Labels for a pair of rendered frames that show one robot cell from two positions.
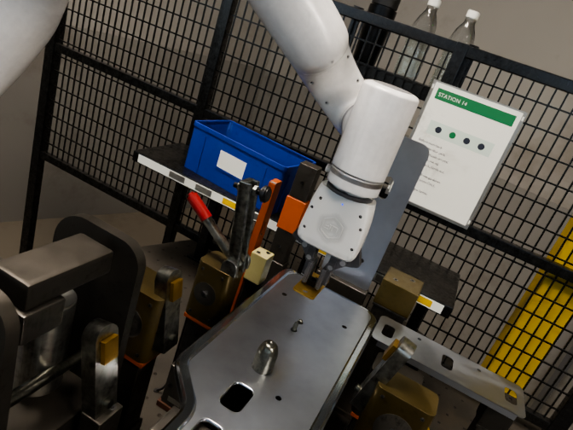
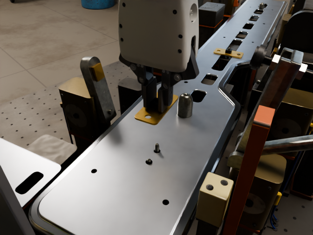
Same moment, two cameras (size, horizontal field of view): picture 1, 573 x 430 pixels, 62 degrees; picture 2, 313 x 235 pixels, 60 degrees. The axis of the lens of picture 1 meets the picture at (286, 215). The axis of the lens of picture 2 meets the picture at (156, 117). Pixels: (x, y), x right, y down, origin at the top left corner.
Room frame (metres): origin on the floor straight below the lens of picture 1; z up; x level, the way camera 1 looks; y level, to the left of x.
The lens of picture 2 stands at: (1.04, -0.02, 1.34)
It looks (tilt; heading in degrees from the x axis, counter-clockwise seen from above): 37 degrees down; 190
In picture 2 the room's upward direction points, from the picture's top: straight up
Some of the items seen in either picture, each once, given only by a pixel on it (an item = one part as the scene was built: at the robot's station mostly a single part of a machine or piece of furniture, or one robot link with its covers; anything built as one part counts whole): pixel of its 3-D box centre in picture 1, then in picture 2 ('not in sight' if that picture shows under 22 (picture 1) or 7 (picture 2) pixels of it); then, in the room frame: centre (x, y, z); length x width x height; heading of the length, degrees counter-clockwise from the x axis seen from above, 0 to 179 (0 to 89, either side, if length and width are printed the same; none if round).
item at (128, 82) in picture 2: not in sight; (131, 127); (0.46, -0.20, 0.84); 0.10 x 0.05 x 0.29; 73
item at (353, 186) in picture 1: (353, 179); not in sight; (0.70, -0.08, 1.29); 0.09 x 0.08 x 0.03; 73
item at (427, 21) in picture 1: (419, 39); not in sight; (1.35, -0.17, 1.53); 0.07 x 0.07 x 0.20
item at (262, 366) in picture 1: (265, 358); (185, 106); (0.58, -0.04, 1.02); 0.03 x 0.03 x 0.07
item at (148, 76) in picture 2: (332, 273); (142, 83); (0.70, -0.10, 1.13); 0.03 x 0.03 x 0.07; 73
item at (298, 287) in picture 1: (312, 282); (157, 104); (0.70, -0.08, 1.10); 0.08 x 0.04 x 0.01; 163
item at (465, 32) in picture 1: (456, 52); not in sight; (1.32, -0.27, 1.53); 0.07 x 0.07 x 0.20
